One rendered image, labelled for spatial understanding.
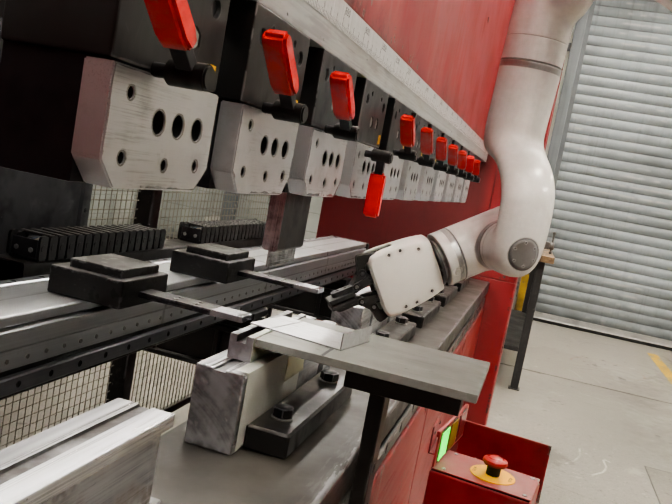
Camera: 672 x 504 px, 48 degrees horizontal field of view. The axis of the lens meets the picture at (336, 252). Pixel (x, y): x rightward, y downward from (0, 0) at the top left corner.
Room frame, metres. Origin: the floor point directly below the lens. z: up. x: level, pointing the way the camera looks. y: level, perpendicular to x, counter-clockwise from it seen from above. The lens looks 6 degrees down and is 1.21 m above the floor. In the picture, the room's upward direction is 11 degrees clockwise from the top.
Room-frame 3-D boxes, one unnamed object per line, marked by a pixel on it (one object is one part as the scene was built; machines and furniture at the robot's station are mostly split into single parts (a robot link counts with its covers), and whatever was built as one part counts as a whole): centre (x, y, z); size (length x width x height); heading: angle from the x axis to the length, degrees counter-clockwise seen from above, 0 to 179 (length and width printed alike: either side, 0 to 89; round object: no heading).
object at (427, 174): (1.70, -0.13, 1.26); 0.15 x 0.09 x 0.17; 165
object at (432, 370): (0.92, -0.08, 1.00); 0.26 x 0.18 x 0.01; 75
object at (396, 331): (1.53, -0.14, 0.89); 0.30 x 0.05 x 0.03; 165
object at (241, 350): (0.97, 0.06, 0.99); 0.20 x 0.03 x 0.03; 165
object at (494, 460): (1.16, -0.31, 0.79); 0.04 x 0.04 x 0.04
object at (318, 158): (0.93, 0.07, 1.26); 0.15 x 0.09 x 0.17; 165
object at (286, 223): (0.96, 0.07, 1.13); 0.10 x 0.02 x 0.10; 165
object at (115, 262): (0.99, 0.22, 1.01); 0.26 x 0.12 x 0.05; 75
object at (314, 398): (0.98, 0.00, 0.89); 0.30 x 0.05 x 0.03; 165
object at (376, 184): (1.09, -0.03, 1.20); 0.04 x 0.02 x 0.10; 75
